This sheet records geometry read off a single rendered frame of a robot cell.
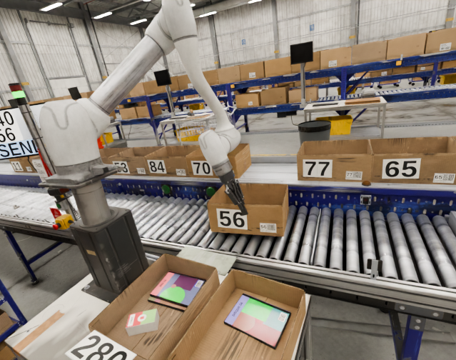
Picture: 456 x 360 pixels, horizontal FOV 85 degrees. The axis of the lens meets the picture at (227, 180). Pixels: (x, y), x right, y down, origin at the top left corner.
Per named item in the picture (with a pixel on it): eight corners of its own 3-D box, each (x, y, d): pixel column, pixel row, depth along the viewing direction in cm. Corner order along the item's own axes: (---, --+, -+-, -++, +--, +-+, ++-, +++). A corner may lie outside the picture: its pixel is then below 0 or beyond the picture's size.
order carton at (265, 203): (210, 231, 136) (205, 203, 130) (226, 208, 162) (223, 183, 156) (284, 236, 123) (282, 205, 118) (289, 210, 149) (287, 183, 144)
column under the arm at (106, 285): (120, 308, 99) (91, 240, 87) (81, 291, 112) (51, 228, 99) (163, 264, 120) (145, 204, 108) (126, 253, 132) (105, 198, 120)
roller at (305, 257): (297, 272, 110) (296, 263, 108) (310, 211, 153) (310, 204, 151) (308, 274, 108) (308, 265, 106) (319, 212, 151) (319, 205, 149)
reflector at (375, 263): (365, 281, 97) (367, 259, 93) (365, 279, 98) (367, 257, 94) (380, 284, 95) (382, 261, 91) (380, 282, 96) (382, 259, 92)
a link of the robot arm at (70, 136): (48, 169, 84) (23, 102, 77) (59, 160, 100) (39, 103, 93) (100, 159, 90) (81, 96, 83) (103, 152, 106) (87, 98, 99)
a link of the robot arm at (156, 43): (40, 133, 96) (53, 129, 115) (79, 161, 103) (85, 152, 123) (171, -10, 101) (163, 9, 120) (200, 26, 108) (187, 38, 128)
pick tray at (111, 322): (95, 346, 86) (85, 326, 82) (169, 269, 116) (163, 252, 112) (156, 383, 72) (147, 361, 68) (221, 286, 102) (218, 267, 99)
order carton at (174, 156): (148, 176, 202) (143, 156, 196) (170, 163, 227) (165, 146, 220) (190, 178, 186) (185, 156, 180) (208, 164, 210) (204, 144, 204)
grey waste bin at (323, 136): (307, 168, 398) (307, 128, 374) (294, 160, 445) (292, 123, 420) (337, 162, 404) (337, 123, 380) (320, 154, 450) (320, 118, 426)
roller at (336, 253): (328, 278, 105) (329, 268, 103) (334, 213, 148) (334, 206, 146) (342, 280, 102) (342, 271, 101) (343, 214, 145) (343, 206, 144)
